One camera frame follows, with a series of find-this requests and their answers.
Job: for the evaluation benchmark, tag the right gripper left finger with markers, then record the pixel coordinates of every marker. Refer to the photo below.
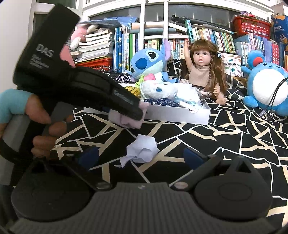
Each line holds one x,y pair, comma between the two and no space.
89,157

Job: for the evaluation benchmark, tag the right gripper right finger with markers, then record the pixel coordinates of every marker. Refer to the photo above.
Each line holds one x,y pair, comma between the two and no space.
193,158

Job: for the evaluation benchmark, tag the navy floral fabric bow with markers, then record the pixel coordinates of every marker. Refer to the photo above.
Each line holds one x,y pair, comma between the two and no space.
162,102

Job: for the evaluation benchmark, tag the white fluffy plush toy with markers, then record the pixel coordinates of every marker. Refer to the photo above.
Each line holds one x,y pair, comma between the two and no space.
174,91

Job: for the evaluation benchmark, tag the green pink fabric bow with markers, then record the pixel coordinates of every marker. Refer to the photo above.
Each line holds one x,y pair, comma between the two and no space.
144,78

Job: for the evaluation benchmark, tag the person left hand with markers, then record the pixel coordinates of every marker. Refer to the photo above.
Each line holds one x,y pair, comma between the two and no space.
42,145

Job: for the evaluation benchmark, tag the black white patterned cloth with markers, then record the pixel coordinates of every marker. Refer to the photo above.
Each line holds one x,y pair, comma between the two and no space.
233,130

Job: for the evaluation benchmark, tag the pink white plush on books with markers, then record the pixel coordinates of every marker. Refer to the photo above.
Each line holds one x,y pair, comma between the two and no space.
79,35

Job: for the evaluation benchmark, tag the white cardboard box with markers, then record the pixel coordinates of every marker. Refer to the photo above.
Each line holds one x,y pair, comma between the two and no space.
187,113

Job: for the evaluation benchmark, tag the stack of grey books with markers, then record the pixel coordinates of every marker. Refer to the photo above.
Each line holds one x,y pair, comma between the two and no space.
98,44

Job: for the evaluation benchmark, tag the miniature metal bicycle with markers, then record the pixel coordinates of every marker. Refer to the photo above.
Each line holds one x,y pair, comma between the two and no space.
116,76

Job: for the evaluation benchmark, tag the brown haired doll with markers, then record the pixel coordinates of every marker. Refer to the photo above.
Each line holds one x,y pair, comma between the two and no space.
205,69

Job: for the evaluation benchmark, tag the blue Stitch plush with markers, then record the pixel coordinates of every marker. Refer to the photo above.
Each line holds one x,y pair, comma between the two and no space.
152,61

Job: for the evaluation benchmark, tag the blue round plush toy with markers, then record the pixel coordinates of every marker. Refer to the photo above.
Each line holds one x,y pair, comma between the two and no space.
266,84

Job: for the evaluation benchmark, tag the red basket upper right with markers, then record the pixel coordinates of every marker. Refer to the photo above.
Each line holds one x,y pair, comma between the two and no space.
243,25

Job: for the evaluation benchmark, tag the blue cardboard box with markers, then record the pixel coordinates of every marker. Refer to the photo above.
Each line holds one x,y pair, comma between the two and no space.
279,24

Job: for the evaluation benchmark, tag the pink A-frame miniature house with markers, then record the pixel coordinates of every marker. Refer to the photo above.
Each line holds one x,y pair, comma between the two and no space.
66,56

